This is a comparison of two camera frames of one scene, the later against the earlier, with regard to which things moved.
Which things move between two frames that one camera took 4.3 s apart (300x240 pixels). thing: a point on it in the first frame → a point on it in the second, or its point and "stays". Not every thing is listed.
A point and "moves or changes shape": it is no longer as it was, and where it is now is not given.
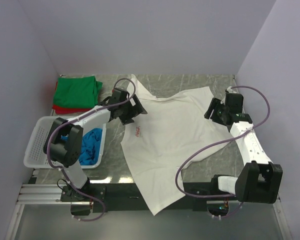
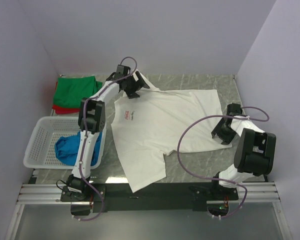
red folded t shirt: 60,110 stays
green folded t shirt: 79,92 stays
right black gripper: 213,111 → 221,131
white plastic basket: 35,157 stays
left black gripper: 134,110 → 136,83
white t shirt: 174,133 moves or changes shape
